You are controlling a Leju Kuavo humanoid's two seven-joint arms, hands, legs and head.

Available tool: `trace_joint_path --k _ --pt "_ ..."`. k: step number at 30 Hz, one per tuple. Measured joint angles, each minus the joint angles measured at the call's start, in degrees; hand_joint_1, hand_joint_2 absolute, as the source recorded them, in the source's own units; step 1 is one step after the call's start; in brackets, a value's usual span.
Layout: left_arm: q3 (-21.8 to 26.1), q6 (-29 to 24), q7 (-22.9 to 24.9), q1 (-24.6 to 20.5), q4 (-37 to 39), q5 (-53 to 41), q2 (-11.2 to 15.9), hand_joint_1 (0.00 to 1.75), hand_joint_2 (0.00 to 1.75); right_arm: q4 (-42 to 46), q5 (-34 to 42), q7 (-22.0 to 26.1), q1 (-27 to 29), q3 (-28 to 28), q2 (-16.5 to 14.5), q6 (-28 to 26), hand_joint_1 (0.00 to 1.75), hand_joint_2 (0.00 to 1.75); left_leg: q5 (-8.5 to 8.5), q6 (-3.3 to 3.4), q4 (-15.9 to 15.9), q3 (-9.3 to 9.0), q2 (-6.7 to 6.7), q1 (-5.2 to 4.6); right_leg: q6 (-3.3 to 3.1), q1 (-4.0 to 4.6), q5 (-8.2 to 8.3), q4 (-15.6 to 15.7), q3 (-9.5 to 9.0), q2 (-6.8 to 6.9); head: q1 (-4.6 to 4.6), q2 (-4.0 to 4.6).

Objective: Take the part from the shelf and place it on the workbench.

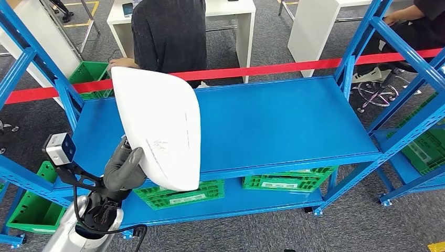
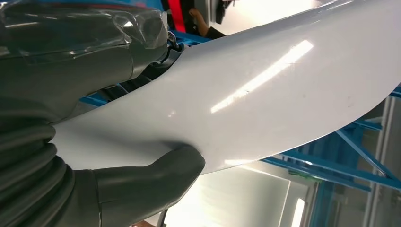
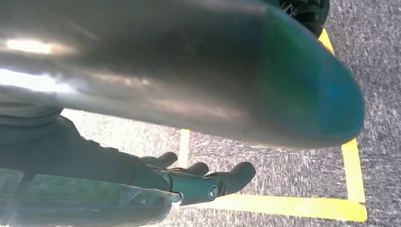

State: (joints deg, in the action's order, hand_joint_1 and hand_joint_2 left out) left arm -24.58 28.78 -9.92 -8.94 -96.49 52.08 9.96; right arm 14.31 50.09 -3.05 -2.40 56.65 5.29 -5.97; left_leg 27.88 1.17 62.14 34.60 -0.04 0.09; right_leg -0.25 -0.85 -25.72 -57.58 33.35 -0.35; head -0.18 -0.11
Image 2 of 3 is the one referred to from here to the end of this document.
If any blue metal shelf rack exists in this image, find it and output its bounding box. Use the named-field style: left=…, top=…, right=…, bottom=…
left=79, top=29, right=401, bottom=227

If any red barrier tape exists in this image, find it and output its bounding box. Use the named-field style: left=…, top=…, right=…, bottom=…
left=167, top=0, right=187, bottom=34

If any person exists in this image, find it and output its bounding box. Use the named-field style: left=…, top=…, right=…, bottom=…
left=188, top=8, right=226, bottom=40

